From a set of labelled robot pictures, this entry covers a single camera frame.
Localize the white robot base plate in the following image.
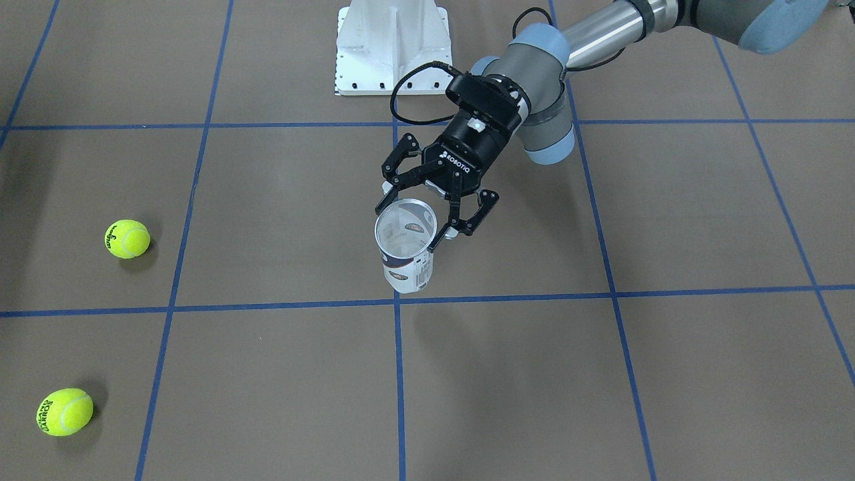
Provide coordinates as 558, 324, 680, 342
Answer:
334, 1, 453, 96

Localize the white blue tennis ball can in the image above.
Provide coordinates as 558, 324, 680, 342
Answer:
373, 198, 438, 293

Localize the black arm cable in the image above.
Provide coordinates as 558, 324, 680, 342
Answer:
390, 7, 629, 126

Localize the yellow Roland Garros tennis ball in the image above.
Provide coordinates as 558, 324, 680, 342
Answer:
35, 387, 94, 436

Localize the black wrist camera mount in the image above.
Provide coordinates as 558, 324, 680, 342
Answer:
445, 72, 531, 135

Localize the yellow Wilson tennis ball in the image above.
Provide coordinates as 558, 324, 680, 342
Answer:
104, 219, 152, 259

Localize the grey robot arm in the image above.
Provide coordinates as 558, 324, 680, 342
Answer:
375, 1, 827, 251

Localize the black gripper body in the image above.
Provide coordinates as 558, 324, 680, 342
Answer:
422, 114, 521, 200

